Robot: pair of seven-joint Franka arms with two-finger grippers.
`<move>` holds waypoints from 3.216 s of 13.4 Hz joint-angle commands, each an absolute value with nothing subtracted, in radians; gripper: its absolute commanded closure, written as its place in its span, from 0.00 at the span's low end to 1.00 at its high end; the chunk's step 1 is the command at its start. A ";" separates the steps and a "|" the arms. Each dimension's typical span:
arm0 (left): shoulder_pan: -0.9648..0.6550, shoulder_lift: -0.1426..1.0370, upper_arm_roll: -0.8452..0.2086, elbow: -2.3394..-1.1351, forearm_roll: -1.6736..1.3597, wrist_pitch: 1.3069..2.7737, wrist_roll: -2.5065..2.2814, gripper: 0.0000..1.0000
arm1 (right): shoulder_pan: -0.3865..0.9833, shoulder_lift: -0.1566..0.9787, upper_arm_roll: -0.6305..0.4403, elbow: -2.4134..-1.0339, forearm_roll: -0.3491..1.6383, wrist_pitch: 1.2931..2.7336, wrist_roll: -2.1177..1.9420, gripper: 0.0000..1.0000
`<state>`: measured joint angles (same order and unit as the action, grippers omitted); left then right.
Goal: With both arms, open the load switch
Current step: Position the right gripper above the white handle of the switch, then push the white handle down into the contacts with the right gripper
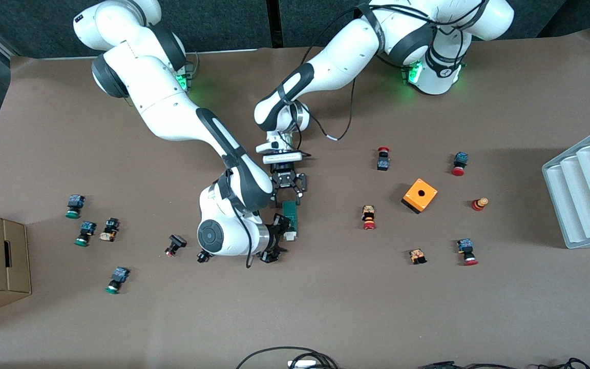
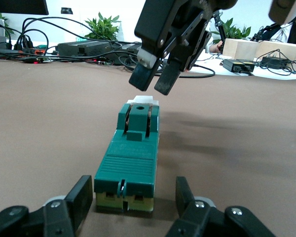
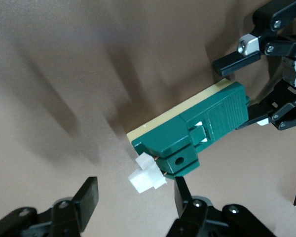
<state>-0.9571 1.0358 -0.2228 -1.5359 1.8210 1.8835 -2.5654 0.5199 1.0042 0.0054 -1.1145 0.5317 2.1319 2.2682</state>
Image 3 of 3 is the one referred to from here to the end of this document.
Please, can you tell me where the green load switch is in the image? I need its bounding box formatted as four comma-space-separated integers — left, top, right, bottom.
126, 79, 251, 195

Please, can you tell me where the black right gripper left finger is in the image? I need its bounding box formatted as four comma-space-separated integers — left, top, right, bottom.
0, 176, 99, 237

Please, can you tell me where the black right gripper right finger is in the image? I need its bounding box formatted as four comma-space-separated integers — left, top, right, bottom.
166, 175, 287, 237

